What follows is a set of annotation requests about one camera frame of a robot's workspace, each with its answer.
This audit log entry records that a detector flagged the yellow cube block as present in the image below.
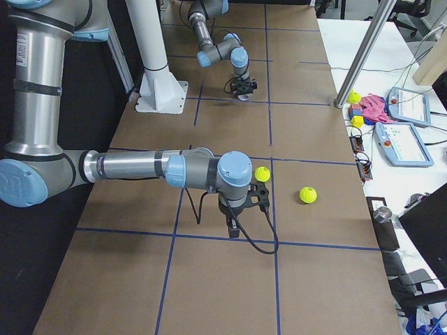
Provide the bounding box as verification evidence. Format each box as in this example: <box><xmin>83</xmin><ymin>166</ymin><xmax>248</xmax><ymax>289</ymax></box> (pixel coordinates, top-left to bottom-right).
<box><xmin>351</xmin><ymin>115</ymin><xmax>365</xmax><ymax>128</ymax></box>

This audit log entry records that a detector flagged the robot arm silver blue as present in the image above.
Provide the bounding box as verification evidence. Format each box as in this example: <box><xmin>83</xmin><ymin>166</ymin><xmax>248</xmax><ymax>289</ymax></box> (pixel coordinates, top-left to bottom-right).
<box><xmin>182</xmin><ymin>1</ymin><xmax>258</xmax><ymax>101</ymax></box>
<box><xmin>1</xmin><ymin>2</ymin><xmax>129</xmax><ymax>244</ymax></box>

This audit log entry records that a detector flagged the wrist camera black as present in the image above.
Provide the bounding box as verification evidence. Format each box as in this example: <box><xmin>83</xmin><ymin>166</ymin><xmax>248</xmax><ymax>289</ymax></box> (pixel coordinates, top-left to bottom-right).
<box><xmin>247</xmin><ymin>181</ymin><xmax>270</xmax><ymax>212</ymax></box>

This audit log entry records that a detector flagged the steel cup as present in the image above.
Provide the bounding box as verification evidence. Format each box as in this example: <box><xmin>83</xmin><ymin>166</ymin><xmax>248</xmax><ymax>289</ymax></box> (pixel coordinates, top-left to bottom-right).
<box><xmin>372</xmin><ymin>206</ymin><xmax>393</xmax><ymax>224</ymax></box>

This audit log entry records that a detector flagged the pink cloth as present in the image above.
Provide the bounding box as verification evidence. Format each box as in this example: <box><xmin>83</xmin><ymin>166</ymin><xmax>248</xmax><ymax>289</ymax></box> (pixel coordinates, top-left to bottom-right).
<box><xmin>360</xmin><ymin>94</ymin><xmax>393</xmax><ymax>124</ymax></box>

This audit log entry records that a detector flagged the orange black electronics board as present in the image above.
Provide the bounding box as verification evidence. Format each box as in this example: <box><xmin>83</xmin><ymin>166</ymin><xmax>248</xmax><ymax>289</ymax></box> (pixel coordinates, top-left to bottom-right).
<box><xmin>349</xmin><ymin>126</ymin><xmax>364</xmax><ymax>153</ymax></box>
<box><xmin>355</xmin><ymin>151</ymin><xmax>373</xmax><ymax>182</ymax></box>

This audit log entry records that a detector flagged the aluminium frame post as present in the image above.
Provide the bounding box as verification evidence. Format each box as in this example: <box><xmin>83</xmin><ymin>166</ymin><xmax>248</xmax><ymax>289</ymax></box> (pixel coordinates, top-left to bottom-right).
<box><xmin>334</xmin><ymin>0</ymin><xmax>397</xmax><ymax>109</ymax></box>

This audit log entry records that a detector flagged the orange black electronics board upper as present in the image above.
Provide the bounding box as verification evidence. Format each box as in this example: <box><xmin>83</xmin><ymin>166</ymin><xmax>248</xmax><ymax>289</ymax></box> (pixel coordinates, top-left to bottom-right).
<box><xmin>349</xmin><ymin>126</ymin><xmax>364</xmax><ymax>153</ymax></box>

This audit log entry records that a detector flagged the yellow ball on desk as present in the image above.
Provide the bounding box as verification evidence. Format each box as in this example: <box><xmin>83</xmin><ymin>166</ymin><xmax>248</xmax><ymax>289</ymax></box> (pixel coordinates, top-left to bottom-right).
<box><xmin>346</xmin><ymin>89</ymin><xmax>362</xmax><ymax>104</ymax></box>

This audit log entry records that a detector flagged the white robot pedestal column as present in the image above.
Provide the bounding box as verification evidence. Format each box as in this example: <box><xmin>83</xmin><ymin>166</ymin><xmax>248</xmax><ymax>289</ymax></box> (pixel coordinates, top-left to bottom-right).
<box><xmin>126</xmin><ymin>0</ymin><xmax>189</xmax><ymax>114</ymax></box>

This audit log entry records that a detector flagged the teach pendant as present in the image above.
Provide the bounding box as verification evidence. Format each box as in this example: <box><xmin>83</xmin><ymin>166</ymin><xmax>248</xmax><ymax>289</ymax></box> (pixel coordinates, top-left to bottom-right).
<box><xmin>374</xmin><ymin>122</ymin><xmax>434</xmax><ymax>168</ymax></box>
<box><xmin>387</xmin><ymin>87</ymin><xmax>431</xmax><ymax>128</ymax></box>

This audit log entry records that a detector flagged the black computer monitor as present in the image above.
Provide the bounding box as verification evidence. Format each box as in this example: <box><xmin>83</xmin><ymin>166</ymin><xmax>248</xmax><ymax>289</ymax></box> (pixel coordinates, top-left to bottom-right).
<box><xmin>400</xmin><ymin>184</ymin><xmax>447</xmax><ymax>287</ymax></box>

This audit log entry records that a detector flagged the black office chair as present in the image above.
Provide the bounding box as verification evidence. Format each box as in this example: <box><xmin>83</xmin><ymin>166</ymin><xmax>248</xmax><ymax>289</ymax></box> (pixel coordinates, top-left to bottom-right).
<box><xmin>381</xmin><ymin>252</ymin><xmax>446</xmax><ymax>311</ymax></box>

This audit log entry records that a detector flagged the yellow tennis ball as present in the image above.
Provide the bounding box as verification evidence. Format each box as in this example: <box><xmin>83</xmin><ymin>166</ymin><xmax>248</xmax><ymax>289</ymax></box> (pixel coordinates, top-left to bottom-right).
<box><xmin>254</xmin><ymin>166</ymin><xmax>271</xmax><ymax>182</ymax></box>
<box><xmin>299</xmin><ymin>186</ymin><xmax>318</xmax><ymax>204</ymax></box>

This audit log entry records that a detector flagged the orange black electronics board lower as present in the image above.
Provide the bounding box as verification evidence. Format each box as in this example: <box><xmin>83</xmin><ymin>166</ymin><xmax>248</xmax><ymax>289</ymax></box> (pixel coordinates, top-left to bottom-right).
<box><xmin>355</xmin><ymin>151</ymin><xmax>373</xmax><ymax>182</ymax></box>

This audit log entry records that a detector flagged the clear tennis ball can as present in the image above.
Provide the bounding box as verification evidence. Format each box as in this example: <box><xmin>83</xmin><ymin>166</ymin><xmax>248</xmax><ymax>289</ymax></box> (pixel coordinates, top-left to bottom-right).
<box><xmin>237</xmin><ymin>94</ymin><xmax>251</xmax><ymax>101</ymax></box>

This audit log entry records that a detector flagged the teach pendant lower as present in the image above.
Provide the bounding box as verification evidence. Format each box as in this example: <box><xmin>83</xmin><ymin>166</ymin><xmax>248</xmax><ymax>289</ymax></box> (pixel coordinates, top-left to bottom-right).
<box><xmin>374</xmin><ymin>122</ymin><xmax>434</xmax><ymax>168</ymax></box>

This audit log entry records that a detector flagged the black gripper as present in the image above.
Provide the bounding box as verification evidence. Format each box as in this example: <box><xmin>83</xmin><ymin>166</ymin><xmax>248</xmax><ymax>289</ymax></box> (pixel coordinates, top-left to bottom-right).
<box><xmin>231</xmin><ymin>78</ymin><xmax>258</xmax><ymax>95</ymax></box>
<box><xmin>218</xmin><ymin>199</ymin><xmax>248</xmax><ymax>239</ymax></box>

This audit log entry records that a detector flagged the teach pendant upper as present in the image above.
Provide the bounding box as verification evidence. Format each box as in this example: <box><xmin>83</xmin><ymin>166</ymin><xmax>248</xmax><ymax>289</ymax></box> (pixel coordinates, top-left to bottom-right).
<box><xmin>387</xmin><ymin>87</ymin><xmax>431</xmax><ymax>128</ymax></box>

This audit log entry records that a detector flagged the red blue block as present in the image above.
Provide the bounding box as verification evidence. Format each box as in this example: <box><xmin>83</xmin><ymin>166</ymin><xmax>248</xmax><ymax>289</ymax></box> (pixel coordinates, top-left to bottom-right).
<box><xmin>348</xmin><ymin>104</ymin><xmax>362</xmax><ymax>119</ymax></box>

